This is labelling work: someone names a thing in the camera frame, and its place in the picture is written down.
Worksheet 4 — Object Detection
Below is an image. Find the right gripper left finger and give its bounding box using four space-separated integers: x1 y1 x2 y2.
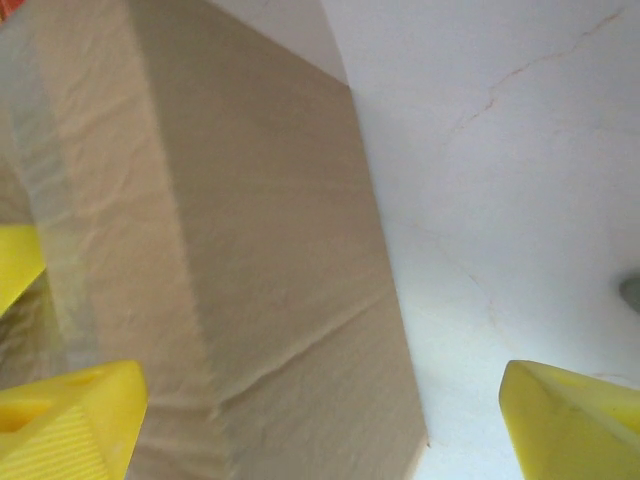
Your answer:
0 359 150 480

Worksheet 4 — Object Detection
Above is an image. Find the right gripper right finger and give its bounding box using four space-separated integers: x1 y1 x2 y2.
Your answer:
500 358 640 480

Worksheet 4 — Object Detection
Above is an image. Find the large taped cardboard box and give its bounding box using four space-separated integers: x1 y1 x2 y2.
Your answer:
0 0 431 480

